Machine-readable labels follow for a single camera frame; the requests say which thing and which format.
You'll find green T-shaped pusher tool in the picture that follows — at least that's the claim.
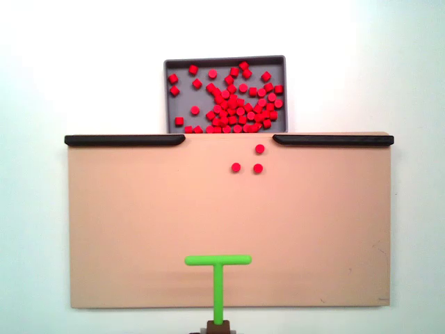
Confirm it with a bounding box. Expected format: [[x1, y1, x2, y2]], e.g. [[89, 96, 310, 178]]
[[184, 255, 252, 334]]

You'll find beige flat board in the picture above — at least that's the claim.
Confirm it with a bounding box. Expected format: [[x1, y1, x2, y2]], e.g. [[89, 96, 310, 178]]
[[65, 131, 393, 310]]

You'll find black bumper strip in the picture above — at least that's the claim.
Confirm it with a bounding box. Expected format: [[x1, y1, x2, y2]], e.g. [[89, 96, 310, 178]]
[[272, 134, 395, 147], [64, 134, 186, 147]]

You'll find grey plastic tray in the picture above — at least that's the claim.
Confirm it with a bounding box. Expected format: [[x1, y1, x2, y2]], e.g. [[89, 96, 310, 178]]
[[163, 54, 290, 134]]

